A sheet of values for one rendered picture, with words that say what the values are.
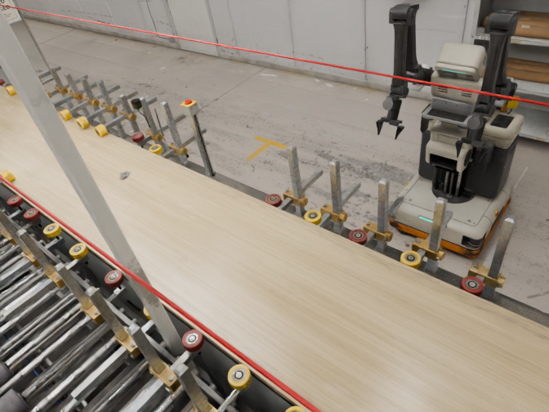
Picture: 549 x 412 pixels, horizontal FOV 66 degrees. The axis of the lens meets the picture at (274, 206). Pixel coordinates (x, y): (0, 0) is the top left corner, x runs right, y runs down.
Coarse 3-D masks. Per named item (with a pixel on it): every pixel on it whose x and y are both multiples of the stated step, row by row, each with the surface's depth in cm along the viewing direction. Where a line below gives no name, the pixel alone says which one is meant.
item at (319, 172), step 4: (316, 172) 241; (320, 172) 242; (312, 176) 240; (316, 176) 239; (320, 176) 243; (308, 180) 237; (312, 180) 237; (304, 184) 235; (308, 184) 236; (304, 188) 234; (284, 200) 227; (288, 200) 227; (284, 204) 225; (288, 204) 227; (280, 208) 223; (284, 208) 225
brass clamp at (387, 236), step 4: (372, 224) 203; (376, 224) 202; (364, 228) 203; (368, 228) 201; (372, 228) 201; (376, 228) 200; (376, 232) 199; (380, 232) 198; (388, 232) 197; (392, 232) 198; (376, 236) 201; (380, 236) 199; (384, 236) 197; (388, 236) 196; (392, 236) 200; (380, 240) 201; (384, 240) 198; (388, 240) 197
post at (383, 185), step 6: (384, 180) 179; (378, 186) 181; (384, 186) 179; (378, 192) 183; (384, 192) 181; (378, 198) 185; (384, 198) 183; (378, 204) 188; (384, 204) 185; (378, 210) 190; (384, 210) 187; (378, 216) 192; (384, 216) 190; (378, 222) 195; (384, 222) 192; (378, 228) 197; (384, 228) 195; (378, 240) 203; (378, 246) 205; (384, 246) 204
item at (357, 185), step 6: (354, 186) 226; (360, 186) 230; (348, 192) 224; (354, 192) 226; (342, 198) 221; (348, 198) 223; (342, 204) 220; (324, 216) 213; (330, 216) 214; (324, 222) 211
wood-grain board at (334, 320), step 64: (0, 128) 329; (64, 192) 250; (128, 192) 240; (192, 192) 231; (192, 256) 195; (256, 256) 189; (320, 256) 183; (384, 256) 178; (256, 320) 164; (320, 320) 159; (384, 320) 155; (448, 320) 152; (512, 320) 148; (320, 384) 141; (384, 384) 138; (448, 384) 135; (512, 384) 132
